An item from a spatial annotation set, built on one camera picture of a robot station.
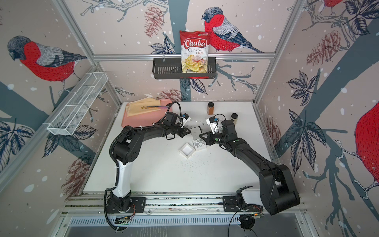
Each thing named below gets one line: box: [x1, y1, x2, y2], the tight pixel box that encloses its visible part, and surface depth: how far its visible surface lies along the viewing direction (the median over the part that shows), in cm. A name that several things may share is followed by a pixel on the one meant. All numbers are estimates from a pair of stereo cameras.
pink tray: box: [121, 99, 173, 128], surface depth 116 cm
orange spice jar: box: [206, 101, 215, 116], surface depth 109 cm
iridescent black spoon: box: [141, 105, 170, 110], surface depth 120 cm
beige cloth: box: [125, 97, 162, 118], surface depth 121 cm
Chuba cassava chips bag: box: [179, 30, 212, 74], surface depth 87 cm
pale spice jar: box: [230, 112, 239, 128], surface depth 102 cm
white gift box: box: [191, 138, 207, 151], surface depth 97 cm
